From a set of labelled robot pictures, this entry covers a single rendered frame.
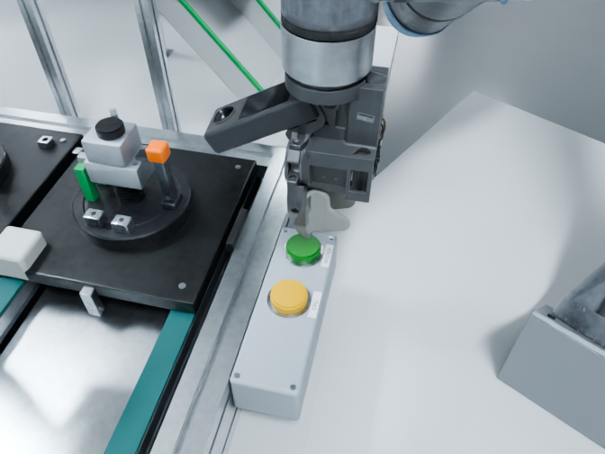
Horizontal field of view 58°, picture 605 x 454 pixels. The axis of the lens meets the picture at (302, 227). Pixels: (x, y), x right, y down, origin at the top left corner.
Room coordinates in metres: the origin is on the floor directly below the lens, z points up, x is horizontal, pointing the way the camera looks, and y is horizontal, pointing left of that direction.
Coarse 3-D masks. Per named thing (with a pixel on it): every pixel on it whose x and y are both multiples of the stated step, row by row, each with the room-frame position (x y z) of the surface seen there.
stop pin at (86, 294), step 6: (84, 288) 0.35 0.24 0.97; (90, 288) 0.35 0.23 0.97; (84, 294) 0.35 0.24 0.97; (90, 294) 0.35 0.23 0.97; (96, 294) 0.35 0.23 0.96; (84, 300) 0.35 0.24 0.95; (90, 300) 0.35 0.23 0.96; (96, 300) 0.35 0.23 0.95; (90, 306) 0.35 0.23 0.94; (96, 306) 0.35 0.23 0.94; (102, 306) 0.35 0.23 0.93; (90, 312) 0.35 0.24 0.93; (96, 312) 0.35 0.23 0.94; (102, 312) 0.35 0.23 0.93
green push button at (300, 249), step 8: (288, 240) 0.42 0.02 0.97; (296, 240) 0.42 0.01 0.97; (304, 240) 0.42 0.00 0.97; (312, 240) 0.42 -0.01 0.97; (288, 248) 0.41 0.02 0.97; (296, 248) 0.41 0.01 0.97; (304, 248) 0.41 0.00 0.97; (312, 248) 0.41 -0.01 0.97; (320, 248) 0.41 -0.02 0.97; (288, 256) 0.40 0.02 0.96; (296, 256) 0.40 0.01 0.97; (304, 256) 0.40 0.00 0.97; (312, 256) 0.40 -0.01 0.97
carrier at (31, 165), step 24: (0, 144) 0.57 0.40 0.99; (24, 144) 0.60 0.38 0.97; (72, 144) 0.60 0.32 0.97; (0, 168) 0.53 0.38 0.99; (24, 168) 0.55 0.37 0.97; (48, 168) 0.55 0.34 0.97; (0, 192) 0.50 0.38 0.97; (24, 192) 0.50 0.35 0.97; (48, 192) 0.52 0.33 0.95; (0, 216) 0.46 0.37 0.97; (24, 216) 0.47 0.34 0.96
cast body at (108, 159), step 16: (96, 128) 0.47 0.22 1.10; (112, 128) 0.47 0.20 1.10; (128, 128) 0.48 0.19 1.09; (96, 144) 0.46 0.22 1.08; (112, 144) 0.45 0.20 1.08; (128, 144) 0.47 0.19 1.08; (80, 160) 0.48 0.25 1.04; (96, 160) 0.46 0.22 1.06; (112, 160) 0.45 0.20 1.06; (128, 160) 0.46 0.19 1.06; (96, 176) 0.46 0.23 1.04; (112, 176) 0.45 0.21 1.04; (128, 176) 0.45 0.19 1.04; (144, 176) 0.46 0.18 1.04
